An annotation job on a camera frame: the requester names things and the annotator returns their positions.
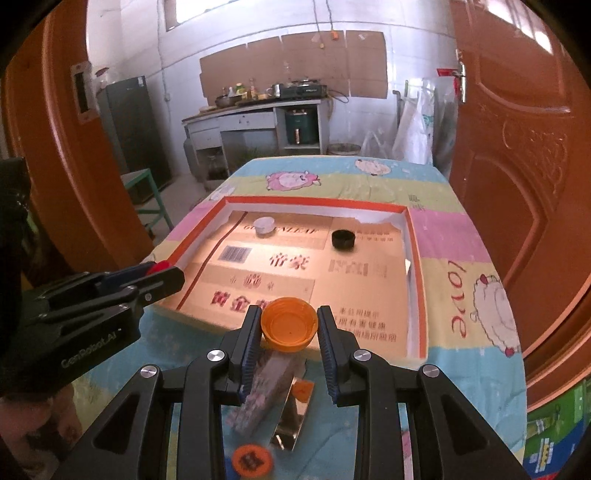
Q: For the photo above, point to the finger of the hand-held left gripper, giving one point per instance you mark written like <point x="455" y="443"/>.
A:
<point x="115" y="277"/>
<point x="161" y="284"/>

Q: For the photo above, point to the hanging plastic bags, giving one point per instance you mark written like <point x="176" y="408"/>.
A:
<point x="422" y="124"/>

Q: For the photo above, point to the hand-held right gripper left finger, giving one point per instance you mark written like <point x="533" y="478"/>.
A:
<point x="249" y="350"/>

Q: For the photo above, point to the green printed carton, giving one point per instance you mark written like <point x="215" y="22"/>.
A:
<point x="561" y="429"/>

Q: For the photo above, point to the orange printed bottle cap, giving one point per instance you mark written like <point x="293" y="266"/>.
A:
<point x="251" y="460"/>

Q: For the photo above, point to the metal wok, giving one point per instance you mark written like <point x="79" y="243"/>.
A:
<point x="227" y="100"/>

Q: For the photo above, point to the person's left hand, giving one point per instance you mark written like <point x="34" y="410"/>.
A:
<point x="62" y="415"/>

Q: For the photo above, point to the floral pattern lighter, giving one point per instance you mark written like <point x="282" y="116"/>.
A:
<point x="268" y="392"/>

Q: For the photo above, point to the brown wooden door with latch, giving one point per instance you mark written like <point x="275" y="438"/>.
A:
<point x="51" y="161"/>

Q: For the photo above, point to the orange plastic bottle cap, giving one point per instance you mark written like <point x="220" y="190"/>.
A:
<point x="288" y="325"/>

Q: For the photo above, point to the dark grey refrigerator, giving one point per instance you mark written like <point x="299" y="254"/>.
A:
<point x="134" y="129"/>

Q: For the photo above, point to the orange-rimmed cardboard box tray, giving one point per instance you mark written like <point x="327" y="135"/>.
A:
<point x="323" y="277"/>

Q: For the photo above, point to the cardboard sheets on wall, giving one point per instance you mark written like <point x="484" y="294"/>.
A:
<point x="300" y="60"/>

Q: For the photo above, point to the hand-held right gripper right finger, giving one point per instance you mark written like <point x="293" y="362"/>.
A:
<point x="327" y="355"/>

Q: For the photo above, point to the black gas stove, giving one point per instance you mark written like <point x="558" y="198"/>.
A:
<point x="302" y="90"/>

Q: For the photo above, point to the white bottle cap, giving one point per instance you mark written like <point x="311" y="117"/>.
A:
<point x="265" y="226"/>

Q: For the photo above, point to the red bottle cap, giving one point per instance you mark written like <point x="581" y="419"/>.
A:
<point x="160" y="266"/>

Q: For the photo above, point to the green air fryer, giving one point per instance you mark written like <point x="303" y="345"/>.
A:
<point x="301" y="127"/>

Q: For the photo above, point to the window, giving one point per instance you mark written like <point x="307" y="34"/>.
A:
<point x="231" y="11"/>

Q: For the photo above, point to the green metal stool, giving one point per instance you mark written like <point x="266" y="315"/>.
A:
<point x="147" y="194"/>

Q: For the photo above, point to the grey kitchen desk cabinet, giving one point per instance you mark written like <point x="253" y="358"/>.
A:
<point x="244" y="124"/>

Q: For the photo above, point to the gold metal lighter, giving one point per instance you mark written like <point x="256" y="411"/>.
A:
<point x="291" y="420"/>

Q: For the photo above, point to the black bottle cap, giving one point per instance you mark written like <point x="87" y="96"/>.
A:
<point x="343" y="240"/>

